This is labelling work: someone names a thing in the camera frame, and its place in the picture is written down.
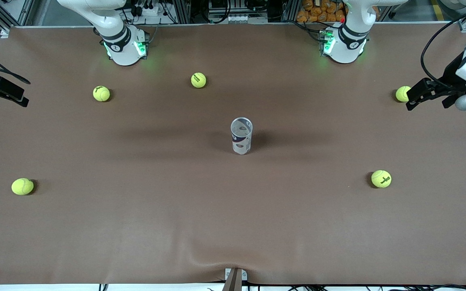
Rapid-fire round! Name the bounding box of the clear plastic tennis ball can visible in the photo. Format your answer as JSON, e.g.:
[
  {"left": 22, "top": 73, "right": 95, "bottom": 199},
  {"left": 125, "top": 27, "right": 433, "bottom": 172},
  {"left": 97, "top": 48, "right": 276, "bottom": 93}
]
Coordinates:
[{"left": 231, "top": 117, "right": 253, "bottom": 155}]

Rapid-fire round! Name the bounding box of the yellow tennis ball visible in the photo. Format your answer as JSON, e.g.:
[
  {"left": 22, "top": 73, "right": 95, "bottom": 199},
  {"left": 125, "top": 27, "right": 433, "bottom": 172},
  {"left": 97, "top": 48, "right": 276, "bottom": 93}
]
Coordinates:
[
  {"left": 395, "top": 86, "right": 412, "bottom": 103},
  {"left": 93, "top": 85, "right": 111, "bottom": 102},
  {"left": 11, "top": 178, "right": 34, "bottom": 196},
  {"left": 371, "top": 170, "right": 392, "bottom": 188},
  {"left": 191, "top": 72, "right": 207, "bottom": 89}
]

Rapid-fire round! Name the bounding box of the bag of orange items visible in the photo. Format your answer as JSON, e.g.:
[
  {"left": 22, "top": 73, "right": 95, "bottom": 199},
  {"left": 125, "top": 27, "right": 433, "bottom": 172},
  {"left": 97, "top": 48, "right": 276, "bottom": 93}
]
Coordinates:
[{"left": 297, "top": 0, "right": 347, "bottom": 23}]

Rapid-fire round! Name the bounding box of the white power strip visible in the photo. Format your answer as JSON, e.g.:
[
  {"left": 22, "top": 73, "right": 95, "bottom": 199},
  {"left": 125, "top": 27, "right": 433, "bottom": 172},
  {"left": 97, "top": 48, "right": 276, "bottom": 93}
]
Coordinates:
[{"left": 132, "top": 0, "right": 165, "bottom": 17}]

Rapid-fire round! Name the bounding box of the brown table mat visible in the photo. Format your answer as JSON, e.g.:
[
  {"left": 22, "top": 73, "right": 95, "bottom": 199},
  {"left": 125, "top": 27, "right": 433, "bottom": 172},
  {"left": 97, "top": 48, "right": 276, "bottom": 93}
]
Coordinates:
[{"left": 0, "top": 23, "right": 466, "bottom": 285}]

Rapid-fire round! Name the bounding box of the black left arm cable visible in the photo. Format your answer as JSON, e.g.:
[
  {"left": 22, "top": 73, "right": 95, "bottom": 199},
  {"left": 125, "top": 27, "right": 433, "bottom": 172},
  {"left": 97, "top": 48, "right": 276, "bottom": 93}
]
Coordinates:
[{"left": 420, "top": 6, "right": 466, "bottom": 86}]

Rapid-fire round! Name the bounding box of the aluminium frame post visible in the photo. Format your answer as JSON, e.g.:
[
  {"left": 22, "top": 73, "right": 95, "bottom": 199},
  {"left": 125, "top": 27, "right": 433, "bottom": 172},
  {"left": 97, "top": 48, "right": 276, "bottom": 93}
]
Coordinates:
[
  {"left": 281, "top": 0, "right": 298, "bottom": 23},
  {"left": 174, "top": 0, "right": 192, "bottom": 24}
]

